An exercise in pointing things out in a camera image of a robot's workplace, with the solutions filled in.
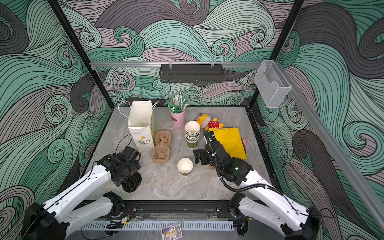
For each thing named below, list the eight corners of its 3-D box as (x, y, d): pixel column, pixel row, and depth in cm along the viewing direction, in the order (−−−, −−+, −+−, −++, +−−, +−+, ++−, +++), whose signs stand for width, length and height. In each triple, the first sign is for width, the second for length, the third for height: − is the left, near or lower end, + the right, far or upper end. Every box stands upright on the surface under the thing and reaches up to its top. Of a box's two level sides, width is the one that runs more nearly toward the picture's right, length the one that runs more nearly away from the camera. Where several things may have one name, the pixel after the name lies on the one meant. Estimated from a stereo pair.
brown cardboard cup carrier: (153, 164, 90) (150, 159, 85) (157, 135, 104) (156, 130, 99) (169, 164, 90) (168, 159, 85) (171, 135, 104) (171, 130, 99)
